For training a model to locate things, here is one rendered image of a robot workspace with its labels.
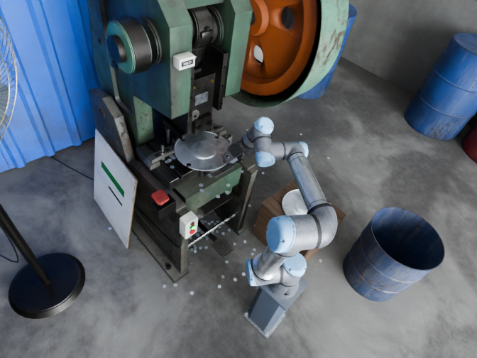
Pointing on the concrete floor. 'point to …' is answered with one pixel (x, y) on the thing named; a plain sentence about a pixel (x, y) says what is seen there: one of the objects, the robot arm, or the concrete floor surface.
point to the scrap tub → (392, 253)
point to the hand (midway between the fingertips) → (228, 160)
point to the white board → (113, 187)
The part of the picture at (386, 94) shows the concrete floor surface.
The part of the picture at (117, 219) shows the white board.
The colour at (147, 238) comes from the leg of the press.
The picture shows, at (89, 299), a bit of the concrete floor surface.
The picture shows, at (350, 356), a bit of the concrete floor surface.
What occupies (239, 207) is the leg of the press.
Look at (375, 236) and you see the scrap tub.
